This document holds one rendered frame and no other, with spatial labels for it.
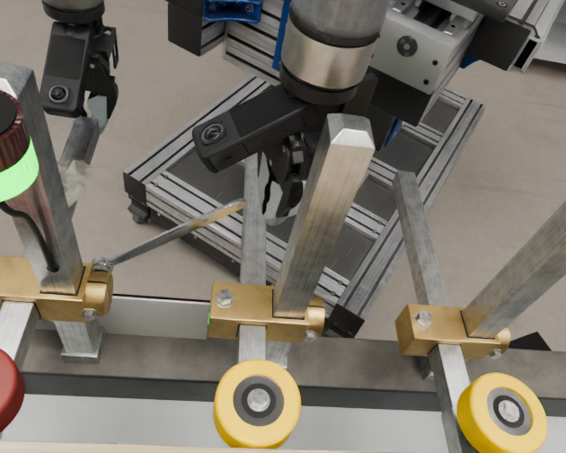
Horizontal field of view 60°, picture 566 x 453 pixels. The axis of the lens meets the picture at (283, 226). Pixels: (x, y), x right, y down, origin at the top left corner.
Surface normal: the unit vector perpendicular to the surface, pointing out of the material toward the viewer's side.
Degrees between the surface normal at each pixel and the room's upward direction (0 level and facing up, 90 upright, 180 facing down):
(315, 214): 90
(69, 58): 31
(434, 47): 90
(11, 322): 0
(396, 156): 0
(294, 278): 90
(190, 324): 90
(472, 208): 0
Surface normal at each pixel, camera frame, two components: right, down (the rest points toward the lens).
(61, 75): 0.16, -0.13
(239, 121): -0.31, -0.50
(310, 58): -0.41, 0.66
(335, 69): 0.11, 0.78
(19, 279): 0.17, -0.62
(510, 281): -0.98, -0.10
